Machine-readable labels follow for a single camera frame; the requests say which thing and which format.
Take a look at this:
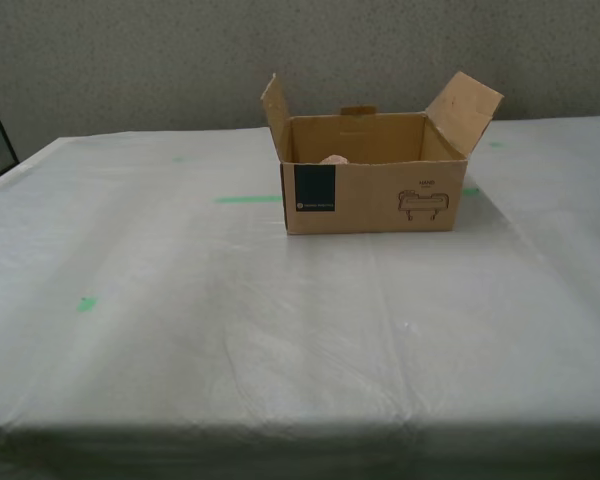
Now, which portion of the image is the brown cardboard box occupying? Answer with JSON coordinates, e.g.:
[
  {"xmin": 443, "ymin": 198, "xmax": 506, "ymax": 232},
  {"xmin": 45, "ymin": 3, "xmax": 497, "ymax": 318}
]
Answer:
[{"xmin": 259, "ymin": 70, "xmax": 505, "ymax": 237}]

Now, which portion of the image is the translucent plastic table cover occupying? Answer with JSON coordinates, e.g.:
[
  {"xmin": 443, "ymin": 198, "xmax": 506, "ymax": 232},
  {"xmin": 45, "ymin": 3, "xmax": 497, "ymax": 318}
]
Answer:
[{"xmin": 0, "ymin": 115, "xmax": 600, "ymax": 480}]

